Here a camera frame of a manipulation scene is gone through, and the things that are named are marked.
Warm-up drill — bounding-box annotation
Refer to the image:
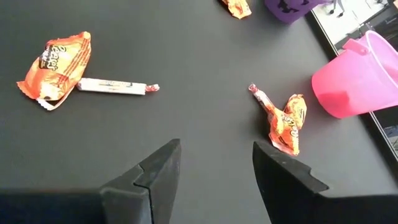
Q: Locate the pink halloween bucket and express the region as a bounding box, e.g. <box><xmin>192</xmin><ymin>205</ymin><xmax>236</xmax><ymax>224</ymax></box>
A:
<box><xmin>311</xmin><ymin>29</ymin><xmax>398</xmax><ymax>119</ymax></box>

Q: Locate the orange peanut butter cup packet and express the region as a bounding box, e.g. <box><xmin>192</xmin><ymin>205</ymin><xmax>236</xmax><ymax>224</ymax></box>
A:
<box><xmin>268</xmin><ymin>93</ymin><xmax>308</xmax><ymax>157</ymax></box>
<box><xmin>16</xmin><ymin>30</ymin><xmax>93</xmax><ymax>112</ymax></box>
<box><xmin>221</xmin><ymin>0</ymin><xmax>252</xmax><ymax>20</ymax></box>

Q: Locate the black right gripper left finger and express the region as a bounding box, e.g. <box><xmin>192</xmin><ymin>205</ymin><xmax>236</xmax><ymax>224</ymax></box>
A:
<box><xmin>0</xmin><ymin>138</ymin><xmax>182</xmax><ymax>224</ymax></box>

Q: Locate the white red candy roll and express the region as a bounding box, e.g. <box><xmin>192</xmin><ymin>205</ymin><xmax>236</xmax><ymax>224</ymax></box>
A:
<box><xmin>76</xmin><ymin>77</ymin><xmax>161</xmax><ymax>96</ymax></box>
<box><xmin>248</xmin><ymin>83</ymin><xmax>277</xmax><ymax>118</ymax></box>

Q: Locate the purple halloween bucket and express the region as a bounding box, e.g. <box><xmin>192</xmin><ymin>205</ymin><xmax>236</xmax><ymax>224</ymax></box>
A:
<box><xmin>263</xmin><ymin>0</ymin><xmax>332</xmax><ymax>25</ymax></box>

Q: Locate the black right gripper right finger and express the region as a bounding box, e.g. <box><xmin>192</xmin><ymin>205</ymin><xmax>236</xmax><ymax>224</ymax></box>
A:
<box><xmin>252</xmin><ymin>141</ymin><xmax>398</xmax><ymax>224</ymax></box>

